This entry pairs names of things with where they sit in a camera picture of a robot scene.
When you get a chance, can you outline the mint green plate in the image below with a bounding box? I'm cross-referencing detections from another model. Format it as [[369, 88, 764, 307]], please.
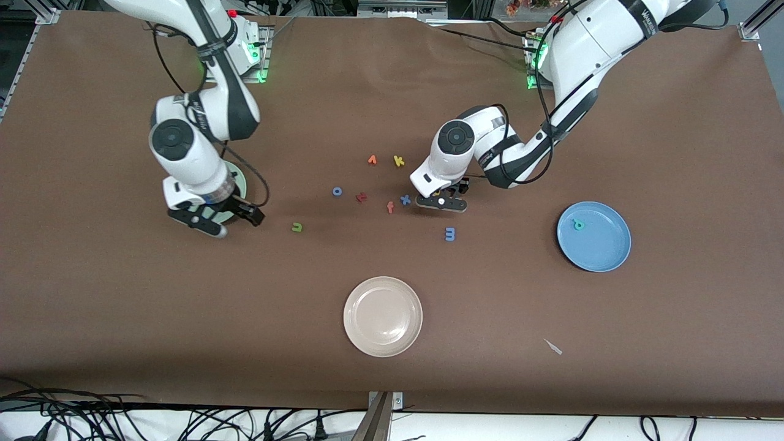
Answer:
[[195, 160, 248, 225]]

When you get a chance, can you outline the brown table cover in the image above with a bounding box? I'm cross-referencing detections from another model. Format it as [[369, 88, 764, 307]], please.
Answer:
[[0, 9, 784, 418]]

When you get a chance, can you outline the beige plate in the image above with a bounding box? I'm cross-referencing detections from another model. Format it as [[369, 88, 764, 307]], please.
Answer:
[[343, 276, 423, 358]]

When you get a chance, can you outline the blue plate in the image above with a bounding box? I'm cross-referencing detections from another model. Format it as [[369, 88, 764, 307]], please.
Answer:
[[557, 202, 632, 273]]

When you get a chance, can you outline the aluminium corner profile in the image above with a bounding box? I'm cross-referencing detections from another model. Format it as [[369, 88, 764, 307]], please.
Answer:
[[738, 0, 784, 42]]

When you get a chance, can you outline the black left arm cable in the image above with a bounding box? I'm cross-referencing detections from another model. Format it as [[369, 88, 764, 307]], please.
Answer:
[[484, 0, 731, 186]]

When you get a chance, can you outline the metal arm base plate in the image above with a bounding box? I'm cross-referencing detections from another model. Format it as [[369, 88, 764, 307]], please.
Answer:
[[244, 24, 271, 84], [524, 31, 555, 91]]

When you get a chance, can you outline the black base power cable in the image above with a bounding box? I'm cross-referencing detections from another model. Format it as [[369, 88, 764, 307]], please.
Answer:
[[429, 17, 540, 53]]

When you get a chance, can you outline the aluminium frame bar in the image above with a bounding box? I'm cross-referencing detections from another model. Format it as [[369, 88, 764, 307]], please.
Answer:
[[358, 0, 448, 19]]

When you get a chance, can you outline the grey metal bracket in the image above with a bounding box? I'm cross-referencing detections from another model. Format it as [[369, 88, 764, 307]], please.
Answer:
[[366, 391, 405, 441]]

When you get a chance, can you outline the aluminium table edge rail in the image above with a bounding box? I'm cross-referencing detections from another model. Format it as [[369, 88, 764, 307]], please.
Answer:
[[0, 7, 62, 123]]

